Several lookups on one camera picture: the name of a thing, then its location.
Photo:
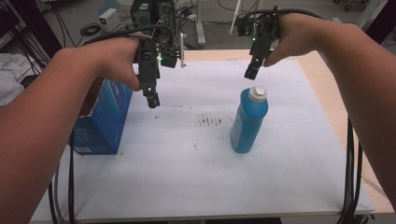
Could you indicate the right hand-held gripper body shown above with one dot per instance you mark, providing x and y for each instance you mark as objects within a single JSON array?
[{"x": 263, "y": 40}]

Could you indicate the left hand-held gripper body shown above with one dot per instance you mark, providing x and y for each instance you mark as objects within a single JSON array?
[{"x": 148, "y": 71}]

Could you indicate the blue bottle with white cap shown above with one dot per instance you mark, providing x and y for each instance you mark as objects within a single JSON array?
[{"x": 249, "y": 121}]

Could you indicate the blue cardboard box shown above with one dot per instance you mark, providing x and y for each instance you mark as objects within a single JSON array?
[{"x": 106, "y": 121}]

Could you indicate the person's right hand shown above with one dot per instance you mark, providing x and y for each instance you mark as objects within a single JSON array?
[{"x": 299, "y": 34}]

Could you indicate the person's left hand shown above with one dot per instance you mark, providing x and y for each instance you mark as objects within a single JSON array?
[{"x": 109, "y": 57}]

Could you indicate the black computer tower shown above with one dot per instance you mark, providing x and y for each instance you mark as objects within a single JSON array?
[{"x": 146, "y": 12}]

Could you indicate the white desk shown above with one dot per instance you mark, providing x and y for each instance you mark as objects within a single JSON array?
[{"x": 200, "y": 28}]

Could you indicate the white power adapter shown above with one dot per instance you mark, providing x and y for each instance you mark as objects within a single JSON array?
[{"x": 109, "y": 19}]

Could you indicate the white foam mat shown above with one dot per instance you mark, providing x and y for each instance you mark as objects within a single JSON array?
[{"x": 193, "y": 174}]

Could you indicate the black swivel stool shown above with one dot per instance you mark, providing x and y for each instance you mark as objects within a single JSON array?
[{"x": 355, "y": 4}]

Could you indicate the white metal stand leg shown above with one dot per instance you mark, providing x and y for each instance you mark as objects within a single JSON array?
[{"x": 370, "y": 14}]

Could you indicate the white cloth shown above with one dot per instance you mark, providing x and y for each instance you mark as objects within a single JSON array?
[{"x": 12, "y": 77}]

